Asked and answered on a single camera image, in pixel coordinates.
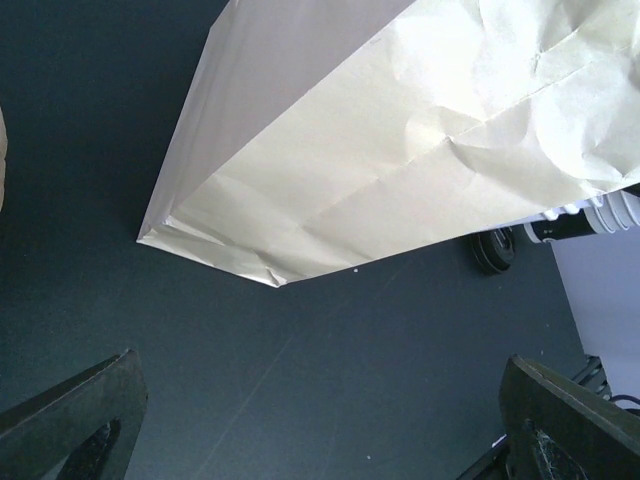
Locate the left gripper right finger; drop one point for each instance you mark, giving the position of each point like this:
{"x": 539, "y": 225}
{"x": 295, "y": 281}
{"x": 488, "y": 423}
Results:
{"x": 557, "y": 429}

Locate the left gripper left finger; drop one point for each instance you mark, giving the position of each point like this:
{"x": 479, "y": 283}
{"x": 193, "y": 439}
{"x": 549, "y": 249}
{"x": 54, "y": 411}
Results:
{"x": 88, "y": 424}

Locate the black lid right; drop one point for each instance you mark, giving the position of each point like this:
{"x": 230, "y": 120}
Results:
{"x": 494, "y": 250}

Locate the kraft paper bag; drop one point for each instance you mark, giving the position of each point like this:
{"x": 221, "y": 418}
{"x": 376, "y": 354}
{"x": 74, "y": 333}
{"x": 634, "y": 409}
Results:
{"x": 317, "y": 136}

